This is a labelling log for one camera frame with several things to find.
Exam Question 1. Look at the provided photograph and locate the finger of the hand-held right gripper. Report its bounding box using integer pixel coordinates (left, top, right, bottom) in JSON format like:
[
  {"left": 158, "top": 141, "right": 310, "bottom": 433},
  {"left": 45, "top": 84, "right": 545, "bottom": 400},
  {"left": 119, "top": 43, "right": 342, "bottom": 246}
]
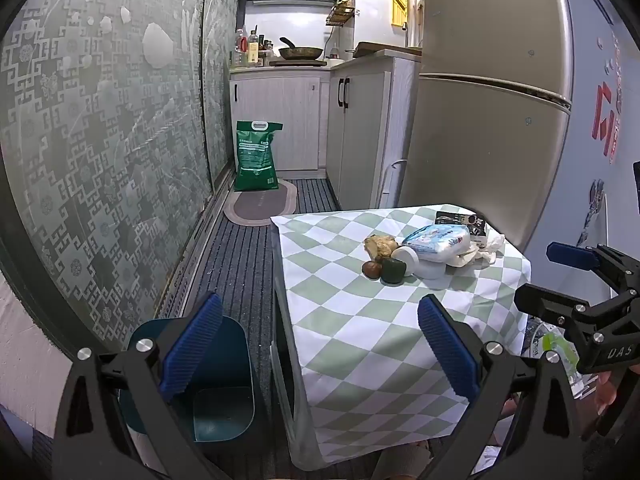
[
  {"left": 546, "top": 241, "right": 640, "bottom": 295},
  {"left": 514, "top": 284, "right": 597, "bottom": 329}
]

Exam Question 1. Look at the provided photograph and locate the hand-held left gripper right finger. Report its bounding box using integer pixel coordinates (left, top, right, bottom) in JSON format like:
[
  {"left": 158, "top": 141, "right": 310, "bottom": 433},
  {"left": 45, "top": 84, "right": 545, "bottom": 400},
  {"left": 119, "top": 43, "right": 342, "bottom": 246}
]
[{"left": 417, "top": 294, "right": 586, "bottom": 480}]

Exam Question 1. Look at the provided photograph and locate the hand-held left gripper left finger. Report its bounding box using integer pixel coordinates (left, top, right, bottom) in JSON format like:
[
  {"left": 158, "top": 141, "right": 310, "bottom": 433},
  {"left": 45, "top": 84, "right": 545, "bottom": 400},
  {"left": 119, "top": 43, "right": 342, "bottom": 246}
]
[{"left": 52, "top": 291, "right": 226, "bottom": 480}]

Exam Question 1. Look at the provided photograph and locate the teal plastic bin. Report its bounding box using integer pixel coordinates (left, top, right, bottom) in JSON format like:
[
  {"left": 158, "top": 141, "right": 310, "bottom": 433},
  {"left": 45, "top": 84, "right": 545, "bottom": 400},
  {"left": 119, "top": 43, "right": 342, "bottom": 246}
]
[{"left": 120, "top": 316, "right": 256, "bottom": 443}]

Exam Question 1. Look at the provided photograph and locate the blue white tissue packet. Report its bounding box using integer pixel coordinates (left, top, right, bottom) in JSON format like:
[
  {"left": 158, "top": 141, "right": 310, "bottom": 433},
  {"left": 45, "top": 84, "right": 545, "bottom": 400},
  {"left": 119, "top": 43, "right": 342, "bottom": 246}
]
[{"left": 402, "top": 225, "right": 472, "bottom": 261}]

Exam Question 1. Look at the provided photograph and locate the person's right hand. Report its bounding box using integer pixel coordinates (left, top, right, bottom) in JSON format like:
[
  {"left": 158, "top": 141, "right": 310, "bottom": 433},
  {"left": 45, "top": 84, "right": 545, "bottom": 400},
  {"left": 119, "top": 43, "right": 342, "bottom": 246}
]
[{"left": 595, "top": 365, "right": 640, "bottom": 413}]

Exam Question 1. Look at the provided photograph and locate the clear plastic bag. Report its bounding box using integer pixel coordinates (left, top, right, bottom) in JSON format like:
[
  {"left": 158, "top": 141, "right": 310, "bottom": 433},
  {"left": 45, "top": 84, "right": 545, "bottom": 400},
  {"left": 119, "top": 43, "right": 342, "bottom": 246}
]
[{"left": 522, "top": 317, "right": 581, "bottom": 386}]

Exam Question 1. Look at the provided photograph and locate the white crumpled tissue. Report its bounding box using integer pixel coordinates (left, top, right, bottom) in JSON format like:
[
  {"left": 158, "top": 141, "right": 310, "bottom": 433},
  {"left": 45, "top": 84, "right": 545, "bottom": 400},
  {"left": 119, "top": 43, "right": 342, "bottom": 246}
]
[{"left": 450, "top": 234, "right": 507, "bottom": 267}]

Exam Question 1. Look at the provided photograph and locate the dark green pepper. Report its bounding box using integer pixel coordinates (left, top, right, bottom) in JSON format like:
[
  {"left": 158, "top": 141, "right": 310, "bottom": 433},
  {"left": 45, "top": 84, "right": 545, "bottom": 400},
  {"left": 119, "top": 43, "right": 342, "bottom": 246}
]
[{"left": 381, "top": 258, "right": 407, "bottom": 286}]

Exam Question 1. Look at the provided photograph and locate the dark striped floor runner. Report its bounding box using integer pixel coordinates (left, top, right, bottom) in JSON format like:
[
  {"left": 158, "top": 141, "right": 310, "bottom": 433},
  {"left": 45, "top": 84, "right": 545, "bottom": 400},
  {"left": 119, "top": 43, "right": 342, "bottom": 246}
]
[{"left": 165, "top": 177, "right": 346, "bottom": 461}]

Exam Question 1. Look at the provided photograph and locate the green white checkered tablecloth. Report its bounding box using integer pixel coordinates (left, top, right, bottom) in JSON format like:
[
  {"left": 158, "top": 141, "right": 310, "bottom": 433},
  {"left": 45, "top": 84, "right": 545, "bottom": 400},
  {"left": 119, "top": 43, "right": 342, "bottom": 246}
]
[{"left": 270, "top": 203, "right": 532, "bottom": 468}]

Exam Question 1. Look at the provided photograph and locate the black printed packet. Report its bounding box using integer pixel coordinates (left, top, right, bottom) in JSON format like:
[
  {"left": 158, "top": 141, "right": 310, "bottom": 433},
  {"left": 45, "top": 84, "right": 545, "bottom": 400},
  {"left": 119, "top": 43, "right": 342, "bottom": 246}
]
[{"left": 435, "top": 211, "right": 488, "bottom": 238}]

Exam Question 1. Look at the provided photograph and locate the silver two-door refrigerator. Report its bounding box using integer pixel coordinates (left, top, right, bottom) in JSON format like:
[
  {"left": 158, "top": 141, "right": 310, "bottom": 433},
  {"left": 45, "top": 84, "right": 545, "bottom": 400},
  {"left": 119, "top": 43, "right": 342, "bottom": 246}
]
[{"left": 400, "top": 0, "right": 573, "bottom": 253}]

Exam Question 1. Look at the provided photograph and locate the oval grey floor mat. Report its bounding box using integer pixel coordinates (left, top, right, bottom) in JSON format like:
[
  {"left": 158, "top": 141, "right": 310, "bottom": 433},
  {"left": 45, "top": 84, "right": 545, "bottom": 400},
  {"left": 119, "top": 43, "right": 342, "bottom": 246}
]
[{"left": 223, "top": 177, "right": 299, "bottom": 227}]

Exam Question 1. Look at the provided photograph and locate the green rice bag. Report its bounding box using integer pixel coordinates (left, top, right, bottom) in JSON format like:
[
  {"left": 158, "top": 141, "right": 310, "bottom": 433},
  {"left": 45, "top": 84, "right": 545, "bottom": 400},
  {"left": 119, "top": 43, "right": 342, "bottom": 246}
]
[{"left": 234, "top": 120, "right": 284, "bottom": 192}]

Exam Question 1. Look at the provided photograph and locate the frosted patterned glass door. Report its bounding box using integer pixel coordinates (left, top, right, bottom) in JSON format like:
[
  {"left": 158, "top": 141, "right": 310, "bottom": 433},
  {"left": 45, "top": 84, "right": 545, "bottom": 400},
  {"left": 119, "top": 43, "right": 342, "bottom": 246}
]
[{"left": 0, "top": 0, "right": 238, "bottom": 356}]

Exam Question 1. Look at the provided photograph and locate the white tall kitchen cabinet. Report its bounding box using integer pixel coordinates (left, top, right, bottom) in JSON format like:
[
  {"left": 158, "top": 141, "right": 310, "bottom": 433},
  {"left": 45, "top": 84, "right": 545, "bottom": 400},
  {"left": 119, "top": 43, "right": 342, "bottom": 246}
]
[{"left": 326, "top": 55, "right": 422, "bottom": 211}]

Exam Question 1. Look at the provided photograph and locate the white low kitchen cabinet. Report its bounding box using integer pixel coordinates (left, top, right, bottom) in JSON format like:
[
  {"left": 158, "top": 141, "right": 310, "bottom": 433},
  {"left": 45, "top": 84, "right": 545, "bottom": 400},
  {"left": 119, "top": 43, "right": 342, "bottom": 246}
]
[{"left": 229, "top": 67, "right": 333, "bottom": 172}]

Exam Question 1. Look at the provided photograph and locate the wooden cutting board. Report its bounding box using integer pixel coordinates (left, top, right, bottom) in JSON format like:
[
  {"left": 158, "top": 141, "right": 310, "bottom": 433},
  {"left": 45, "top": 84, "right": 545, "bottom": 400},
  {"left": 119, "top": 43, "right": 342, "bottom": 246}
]
[{"left": 352, "top": 41, "right": 424, "bottom": 59}]

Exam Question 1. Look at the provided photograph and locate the group of condiment bottles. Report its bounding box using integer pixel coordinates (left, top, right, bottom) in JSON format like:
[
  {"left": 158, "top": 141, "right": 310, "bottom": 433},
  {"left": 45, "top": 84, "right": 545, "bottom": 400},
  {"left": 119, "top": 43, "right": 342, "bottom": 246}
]
[{"left": 231, "top": 25, "right": 275, "bottom": 68}]

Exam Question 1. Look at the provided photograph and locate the black frying pan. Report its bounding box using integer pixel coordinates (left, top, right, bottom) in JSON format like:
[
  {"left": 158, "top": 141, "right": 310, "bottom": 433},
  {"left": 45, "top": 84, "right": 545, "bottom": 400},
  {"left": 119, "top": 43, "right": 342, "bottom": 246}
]
[{"left": 278, "top": 36, "right": 325, "bottom": 60}]

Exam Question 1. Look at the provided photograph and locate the red wall sticker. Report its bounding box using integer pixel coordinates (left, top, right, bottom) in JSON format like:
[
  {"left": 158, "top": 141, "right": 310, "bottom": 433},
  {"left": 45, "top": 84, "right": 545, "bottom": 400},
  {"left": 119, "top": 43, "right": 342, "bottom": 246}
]
[{"left": 592, "top": 30, "right": 627, "bottom": 163}]

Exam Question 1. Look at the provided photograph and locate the wall spice rack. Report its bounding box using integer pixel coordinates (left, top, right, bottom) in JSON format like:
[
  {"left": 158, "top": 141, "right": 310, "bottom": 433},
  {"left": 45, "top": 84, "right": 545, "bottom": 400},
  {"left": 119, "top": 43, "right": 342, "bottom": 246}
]
[{"left": 325, "top": 0, "right": 357, "bottom": 27}]

